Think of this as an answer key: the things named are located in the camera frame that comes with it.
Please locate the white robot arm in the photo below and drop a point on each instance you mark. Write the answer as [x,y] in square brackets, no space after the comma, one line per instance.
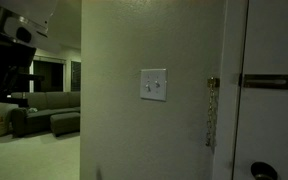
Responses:
[26,20]

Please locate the dark window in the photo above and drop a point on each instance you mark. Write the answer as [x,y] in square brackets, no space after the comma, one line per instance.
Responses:
[75,76]

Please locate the grey ottoman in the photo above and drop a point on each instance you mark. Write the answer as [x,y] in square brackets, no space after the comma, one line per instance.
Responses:
[65,123]

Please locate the grey sectional sofa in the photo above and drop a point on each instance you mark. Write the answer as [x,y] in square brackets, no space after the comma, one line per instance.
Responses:
[35,117]

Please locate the white door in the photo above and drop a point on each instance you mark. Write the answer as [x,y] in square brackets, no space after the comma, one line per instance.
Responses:
[263,115]

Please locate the dark door knob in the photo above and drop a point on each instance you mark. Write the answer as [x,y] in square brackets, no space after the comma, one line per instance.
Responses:
[263,171]

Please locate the white double switch plate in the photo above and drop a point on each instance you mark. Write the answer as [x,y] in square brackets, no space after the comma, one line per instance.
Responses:
[149,76]

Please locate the black camera stand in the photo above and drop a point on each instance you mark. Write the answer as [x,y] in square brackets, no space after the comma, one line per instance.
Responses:
[13,56]

